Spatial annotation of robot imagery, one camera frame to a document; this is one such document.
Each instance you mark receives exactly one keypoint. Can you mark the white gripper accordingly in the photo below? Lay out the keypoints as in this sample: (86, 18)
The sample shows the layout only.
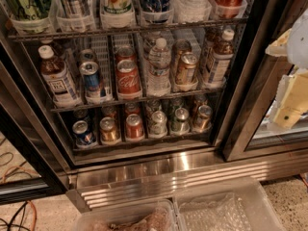
(298, 45)

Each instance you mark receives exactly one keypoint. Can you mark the orange soda can front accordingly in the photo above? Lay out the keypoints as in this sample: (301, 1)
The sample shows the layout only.
(108, 130)

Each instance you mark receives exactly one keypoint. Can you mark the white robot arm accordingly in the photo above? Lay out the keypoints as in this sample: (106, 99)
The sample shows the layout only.
(297, 54)

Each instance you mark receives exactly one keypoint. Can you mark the gold can bottom right front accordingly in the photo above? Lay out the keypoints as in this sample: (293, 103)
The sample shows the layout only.
(202, 117)

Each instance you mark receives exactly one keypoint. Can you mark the gold can middle shelf front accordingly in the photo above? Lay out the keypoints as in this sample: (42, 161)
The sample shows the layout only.
(186, 68)

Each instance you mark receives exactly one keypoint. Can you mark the gold can shelf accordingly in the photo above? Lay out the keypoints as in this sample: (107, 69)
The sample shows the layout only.
(186, 68)
(179, 47)

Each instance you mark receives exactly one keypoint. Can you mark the gold can middle shelf rear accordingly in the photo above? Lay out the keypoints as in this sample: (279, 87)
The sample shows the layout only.
(179, 47)

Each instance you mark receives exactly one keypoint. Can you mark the silver green can bottom front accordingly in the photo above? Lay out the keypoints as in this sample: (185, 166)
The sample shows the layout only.
(158, 123)

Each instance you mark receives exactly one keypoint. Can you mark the red soda can bottom front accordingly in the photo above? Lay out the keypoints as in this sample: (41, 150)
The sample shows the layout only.
(134, 127)

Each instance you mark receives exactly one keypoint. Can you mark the red coca-cola can front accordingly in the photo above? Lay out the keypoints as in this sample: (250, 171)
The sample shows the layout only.
(128, 80)

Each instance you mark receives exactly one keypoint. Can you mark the red coca-cola can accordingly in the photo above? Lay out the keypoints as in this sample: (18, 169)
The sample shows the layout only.
(128, 80)
(125, 53)

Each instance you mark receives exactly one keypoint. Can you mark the red coca-cola can rear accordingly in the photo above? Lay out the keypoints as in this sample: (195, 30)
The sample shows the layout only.
(125, 53)

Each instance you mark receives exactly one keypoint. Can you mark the blue can middle shelf front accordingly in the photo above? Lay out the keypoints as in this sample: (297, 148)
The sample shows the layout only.
(93, 81)

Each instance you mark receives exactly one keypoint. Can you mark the blue can shelf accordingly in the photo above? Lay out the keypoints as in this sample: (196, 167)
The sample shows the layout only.
(93, 81)
(87, 55)

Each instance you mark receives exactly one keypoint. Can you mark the blue can middle shelf rear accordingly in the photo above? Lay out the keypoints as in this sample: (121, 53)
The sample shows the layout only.
(87, 55)

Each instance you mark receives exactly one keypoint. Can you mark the blue pepsi can bottom front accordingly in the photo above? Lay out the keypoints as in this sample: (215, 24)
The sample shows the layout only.
(83, 134)

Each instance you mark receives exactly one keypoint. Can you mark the metal fridge vent grille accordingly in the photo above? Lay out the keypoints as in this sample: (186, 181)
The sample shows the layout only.
(161, 178)

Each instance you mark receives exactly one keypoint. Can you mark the silver can top shelf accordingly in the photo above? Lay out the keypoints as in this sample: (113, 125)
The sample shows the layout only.
(76, 8)

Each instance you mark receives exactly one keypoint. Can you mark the fridge door left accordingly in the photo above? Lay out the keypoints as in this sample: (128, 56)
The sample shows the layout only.
(23, 124)

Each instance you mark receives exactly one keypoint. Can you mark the iced tea bottle right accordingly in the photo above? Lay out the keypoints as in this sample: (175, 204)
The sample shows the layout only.
(220, 56)

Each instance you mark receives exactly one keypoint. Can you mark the iced tea bottle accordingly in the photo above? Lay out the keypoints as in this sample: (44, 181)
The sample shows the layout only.
(57, 77)
(220, 56)

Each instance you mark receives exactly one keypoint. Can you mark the clear water bottle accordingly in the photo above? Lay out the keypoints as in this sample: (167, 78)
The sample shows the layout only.
(159, 59)

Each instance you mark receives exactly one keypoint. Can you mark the clear plastic bin right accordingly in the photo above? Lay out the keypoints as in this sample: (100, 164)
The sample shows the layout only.
(257, 206)

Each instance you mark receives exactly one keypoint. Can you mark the clear plastic bin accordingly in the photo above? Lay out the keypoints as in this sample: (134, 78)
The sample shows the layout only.
(154, 215)
(257, 206)

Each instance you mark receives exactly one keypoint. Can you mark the bubble wrap sheet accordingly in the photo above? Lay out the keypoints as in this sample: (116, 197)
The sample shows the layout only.
(218, 212)

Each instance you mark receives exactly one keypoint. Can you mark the clear plastic bin left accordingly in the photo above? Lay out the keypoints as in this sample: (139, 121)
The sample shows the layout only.
(154, 215)

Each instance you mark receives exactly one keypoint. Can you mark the iced tea bottle left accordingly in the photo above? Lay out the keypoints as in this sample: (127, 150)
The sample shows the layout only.
(57, 77)

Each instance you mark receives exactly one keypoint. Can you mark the green bottle top left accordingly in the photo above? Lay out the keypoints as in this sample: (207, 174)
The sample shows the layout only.
(27, 10)

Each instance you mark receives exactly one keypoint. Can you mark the fridge door frame right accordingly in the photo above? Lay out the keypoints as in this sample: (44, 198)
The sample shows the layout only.
(253, 80)

